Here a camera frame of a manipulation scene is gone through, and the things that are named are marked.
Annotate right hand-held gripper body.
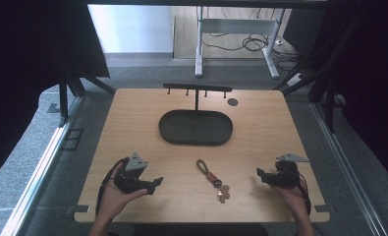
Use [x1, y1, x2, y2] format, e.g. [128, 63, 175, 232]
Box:
[273, 152, 310, 190]

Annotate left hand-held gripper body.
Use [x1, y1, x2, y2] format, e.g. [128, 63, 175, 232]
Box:
[113, 151, 154, 195]

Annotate person's right hand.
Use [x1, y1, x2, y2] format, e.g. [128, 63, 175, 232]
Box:
[272, 182, 311, 218]

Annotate person's left hand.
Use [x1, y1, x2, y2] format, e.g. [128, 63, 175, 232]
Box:
[97, 163, 149, 224]

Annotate black key rack with tray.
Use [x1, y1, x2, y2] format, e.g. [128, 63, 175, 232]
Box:
[157, 82, 235, 147]

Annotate white power strip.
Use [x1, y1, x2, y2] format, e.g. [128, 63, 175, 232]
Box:
[286, 73, 305, 88]

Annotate black metal stand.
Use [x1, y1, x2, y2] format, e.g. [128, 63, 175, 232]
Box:
[272, 9, 347, 134]
[57, 53, 117, 128]

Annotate black curtain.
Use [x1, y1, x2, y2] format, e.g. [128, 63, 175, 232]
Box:
[0, 0, 111, 189]
[325, 0, 388, 181]

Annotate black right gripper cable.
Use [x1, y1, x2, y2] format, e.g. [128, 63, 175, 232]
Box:
[293, 175, 312, 216]

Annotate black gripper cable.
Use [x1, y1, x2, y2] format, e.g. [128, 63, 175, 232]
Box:
[94, 156, 131, 216]
[293, 175, 312, 216]

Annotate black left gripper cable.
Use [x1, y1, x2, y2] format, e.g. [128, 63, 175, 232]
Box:
[94, 156, 131, 216]

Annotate green strap keychain with keys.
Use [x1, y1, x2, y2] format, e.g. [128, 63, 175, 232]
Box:
[195, 158, 232, 205]

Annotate aluminium frame rail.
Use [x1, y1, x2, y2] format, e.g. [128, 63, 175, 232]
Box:
[0, 95, 85, 236]
[309, 100, 380, 236]

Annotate black floor cables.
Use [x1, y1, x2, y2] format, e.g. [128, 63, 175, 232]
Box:
[200, 8, 308, 72]

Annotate white metal desk frame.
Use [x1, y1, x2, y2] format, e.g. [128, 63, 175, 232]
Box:
[194, 6, 287, 80]

